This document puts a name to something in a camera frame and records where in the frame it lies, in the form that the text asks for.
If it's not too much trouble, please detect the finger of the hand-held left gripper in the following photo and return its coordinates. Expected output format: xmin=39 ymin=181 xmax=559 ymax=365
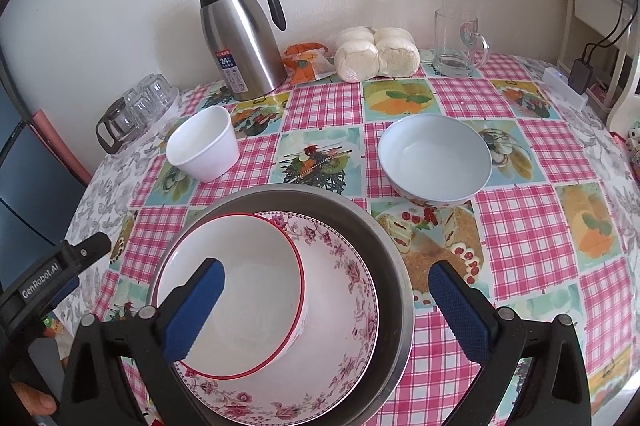
xmin=72 ymin=231 xmax=112 ymax=268

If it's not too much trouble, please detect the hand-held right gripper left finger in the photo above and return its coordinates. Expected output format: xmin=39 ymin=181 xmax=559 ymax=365
xmin=59 ymin=257 xmax=227 ymax=426

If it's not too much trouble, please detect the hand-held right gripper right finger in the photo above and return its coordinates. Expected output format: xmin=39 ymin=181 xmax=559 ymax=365
xmin=427 ymin=260 xmax=593 ymax=426

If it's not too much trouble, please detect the white strawberry print bowl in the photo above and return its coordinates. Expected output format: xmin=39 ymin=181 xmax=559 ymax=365
xmin=151 ymin=213 xmax=307 ymax=379

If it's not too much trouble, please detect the stainless steel basin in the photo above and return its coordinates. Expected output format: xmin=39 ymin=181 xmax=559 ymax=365
xmin=150 ymin=184 xmax=416 ymax=426

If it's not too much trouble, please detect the white pink floral plate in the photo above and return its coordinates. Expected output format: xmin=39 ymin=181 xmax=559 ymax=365
xmin=172 ymin=211 xmax=379 ymax=419

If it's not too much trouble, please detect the person's left hand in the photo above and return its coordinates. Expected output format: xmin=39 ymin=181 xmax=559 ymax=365
xmin=11 ymin=381 xmax=58 ymax=417

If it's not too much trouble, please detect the dark blue cabinet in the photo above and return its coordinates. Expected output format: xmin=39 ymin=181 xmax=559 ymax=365
xmin=0 ymin=91 xmax=91 ymax=277

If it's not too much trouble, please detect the pink panel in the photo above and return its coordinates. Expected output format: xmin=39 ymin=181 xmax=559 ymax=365
xmin=31 ymin=108 xmax=93 ymax=187

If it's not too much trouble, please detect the small clear glass cup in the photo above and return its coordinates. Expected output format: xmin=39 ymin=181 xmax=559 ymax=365
xmin=127 ymin=93 xmax=156 ymax=127
xmin=137 ymin=74 xmax=180 ymax=109

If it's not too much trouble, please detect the white plastic cup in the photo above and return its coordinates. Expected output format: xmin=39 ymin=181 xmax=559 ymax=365
xmin=166 ymin=106 xmax=240 ymax=183

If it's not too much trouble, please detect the light blue bowl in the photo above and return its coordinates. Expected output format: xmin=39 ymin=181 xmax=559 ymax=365
xmin=378 ymin=114 xmax=493 ymax=210

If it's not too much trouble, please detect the pink checkered fruit tablecloth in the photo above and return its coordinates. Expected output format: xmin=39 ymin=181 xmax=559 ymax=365
xmin=107 ymin=48 xmax=640 ymax=426

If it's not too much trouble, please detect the white power strip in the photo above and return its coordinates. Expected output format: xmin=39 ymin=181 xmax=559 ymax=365
xmin=541 ymin=66 xmax=588 ymax=109

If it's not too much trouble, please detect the clear glass mug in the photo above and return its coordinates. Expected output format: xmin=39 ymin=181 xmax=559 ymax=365
xmin=433 ymin=7 xmax=492 ymax=78

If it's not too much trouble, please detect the stainless steel thermos jug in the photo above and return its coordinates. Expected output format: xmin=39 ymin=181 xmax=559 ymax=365
xmin=193 ymin=0 xmax=288 ymax=103

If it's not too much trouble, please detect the black charger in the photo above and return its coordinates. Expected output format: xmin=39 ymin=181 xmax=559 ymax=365
xmin=567 ymin=58 xmax=593 ymax=96

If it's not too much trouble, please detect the orange snack packet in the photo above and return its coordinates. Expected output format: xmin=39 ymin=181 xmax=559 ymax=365
xmin=282 ymin=42 xmax=337 ymax=84

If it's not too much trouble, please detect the glass teapot with brown handle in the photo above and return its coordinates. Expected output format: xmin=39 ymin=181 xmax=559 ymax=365
xmin=96 ymin=98 xmax=142 ymax=155

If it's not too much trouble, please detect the white furniture frame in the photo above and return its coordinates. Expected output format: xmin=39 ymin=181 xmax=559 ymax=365
xmin=565 ymin=0 xmax=640 ymax=129

